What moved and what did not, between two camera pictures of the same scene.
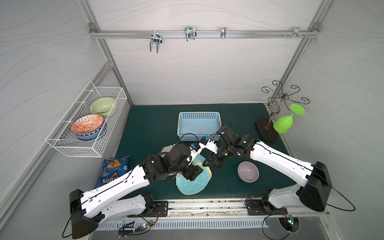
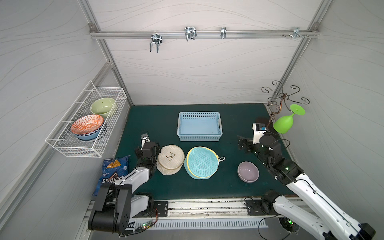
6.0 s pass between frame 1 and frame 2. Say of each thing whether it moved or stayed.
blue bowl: stayed
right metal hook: stayed
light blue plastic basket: stayed
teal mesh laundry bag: moved
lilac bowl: stayed
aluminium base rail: stayed
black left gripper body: moved
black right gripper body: moved
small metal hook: stayed
